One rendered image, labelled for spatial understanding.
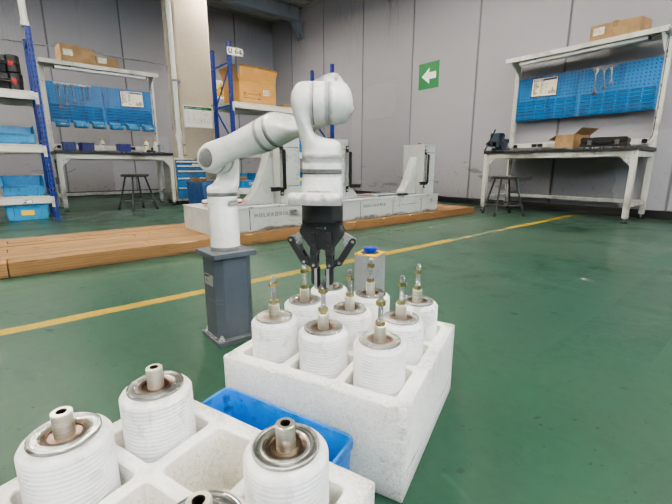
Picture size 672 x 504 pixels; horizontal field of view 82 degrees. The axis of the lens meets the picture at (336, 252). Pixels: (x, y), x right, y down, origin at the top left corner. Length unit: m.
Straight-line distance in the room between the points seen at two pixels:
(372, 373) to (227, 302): 0.68
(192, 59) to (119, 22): 2.50
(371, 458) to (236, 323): 0.70
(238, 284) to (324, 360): 0.59
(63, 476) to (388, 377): 0.46
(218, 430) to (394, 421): 0.28
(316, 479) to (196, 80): 7.10
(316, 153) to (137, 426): 0.48
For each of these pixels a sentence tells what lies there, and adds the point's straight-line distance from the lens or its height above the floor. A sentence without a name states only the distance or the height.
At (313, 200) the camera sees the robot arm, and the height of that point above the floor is 0.50.
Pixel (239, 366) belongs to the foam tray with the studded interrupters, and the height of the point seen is 0.17.
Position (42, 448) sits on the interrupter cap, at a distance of 0.58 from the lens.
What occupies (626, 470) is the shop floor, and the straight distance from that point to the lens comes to 1.00.
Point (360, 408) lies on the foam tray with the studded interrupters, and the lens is 0.70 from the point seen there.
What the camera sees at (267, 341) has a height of 0.22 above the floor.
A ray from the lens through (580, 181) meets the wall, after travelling 5.71.
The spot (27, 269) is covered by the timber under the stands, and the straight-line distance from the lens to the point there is 2.59.
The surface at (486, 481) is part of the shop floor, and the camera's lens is 0.86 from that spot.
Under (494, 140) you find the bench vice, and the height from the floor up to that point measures 0.87.
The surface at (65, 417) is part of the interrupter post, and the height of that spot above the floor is 0.28.
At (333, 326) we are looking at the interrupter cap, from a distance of 0.77.
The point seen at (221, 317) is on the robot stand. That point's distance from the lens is 1.28.
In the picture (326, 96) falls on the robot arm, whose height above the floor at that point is 0.67.
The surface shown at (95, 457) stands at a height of 0.23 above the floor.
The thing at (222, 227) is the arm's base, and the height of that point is 0.38.
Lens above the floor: 0.56
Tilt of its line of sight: 12 degrees down
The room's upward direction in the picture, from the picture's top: straight up
